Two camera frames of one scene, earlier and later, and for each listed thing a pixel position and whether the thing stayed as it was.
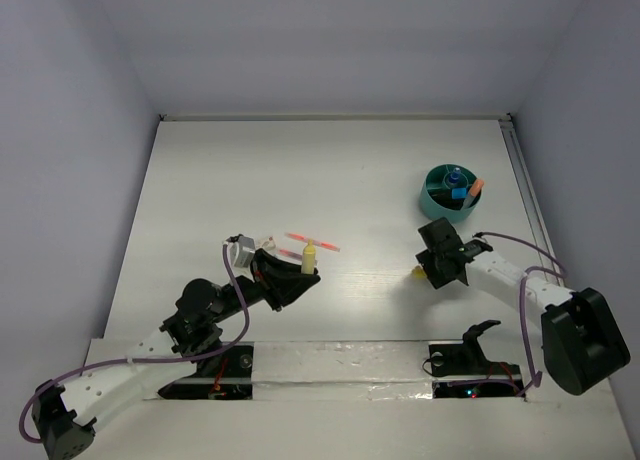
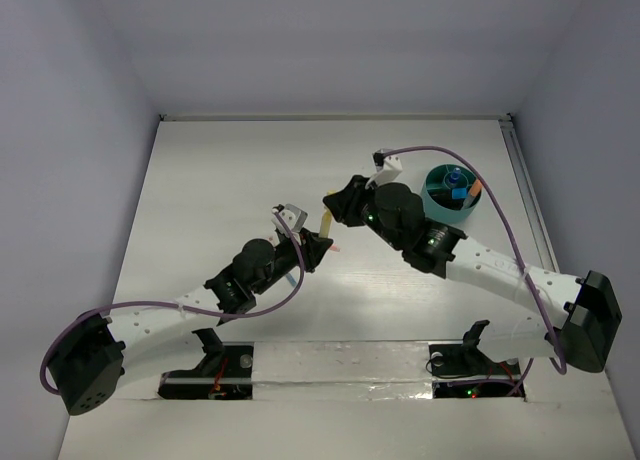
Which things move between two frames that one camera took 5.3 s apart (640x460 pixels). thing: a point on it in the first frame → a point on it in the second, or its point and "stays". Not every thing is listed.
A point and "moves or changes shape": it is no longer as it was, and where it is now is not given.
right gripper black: [435, 276] → [345, 203]
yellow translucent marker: [309, 254] moves or changes shape
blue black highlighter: [458, 193] stays
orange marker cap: [477, 186] stays
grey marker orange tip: [475, 190] stays
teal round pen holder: [449, 193] stays
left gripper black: [267, 285] → [310, 247]
